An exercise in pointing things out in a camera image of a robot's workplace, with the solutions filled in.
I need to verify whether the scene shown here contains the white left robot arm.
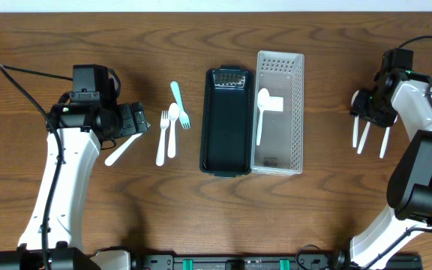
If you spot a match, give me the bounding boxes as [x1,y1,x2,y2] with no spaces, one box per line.
[0,102,148,269]

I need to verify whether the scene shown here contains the light blue plastic fork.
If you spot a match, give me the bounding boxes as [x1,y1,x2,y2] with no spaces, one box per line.
[170,81,191,130]

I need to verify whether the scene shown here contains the white plastic spoon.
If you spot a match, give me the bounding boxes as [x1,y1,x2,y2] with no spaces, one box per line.
[167,103,179,158]
[379,126,391,159]
[357,122,371,155]
[256,88,270,146]
[351,91,359,148]

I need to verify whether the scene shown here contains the clear plastic basket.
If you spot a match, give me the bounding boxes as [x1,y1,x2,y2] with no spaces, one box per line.
[250,50,305,176]

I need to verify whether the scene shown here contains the black plastic basket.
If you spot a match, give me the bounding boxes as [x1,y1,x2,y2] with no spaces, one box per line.
[199,65,254,177]

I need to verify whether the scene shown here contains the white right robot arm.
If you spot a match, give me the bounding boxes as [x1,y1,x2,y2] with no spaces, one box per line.
[349,79,432,269]

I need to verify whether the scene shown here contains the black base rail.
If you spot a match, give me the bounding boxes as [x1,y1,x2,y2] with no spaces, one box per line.
[133,253,423,270]

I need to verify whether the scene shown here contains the white plastic fork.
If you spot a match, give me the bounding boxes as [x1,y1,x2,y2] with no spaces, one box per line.
[155,110,170,167]
[104,133,142,167]

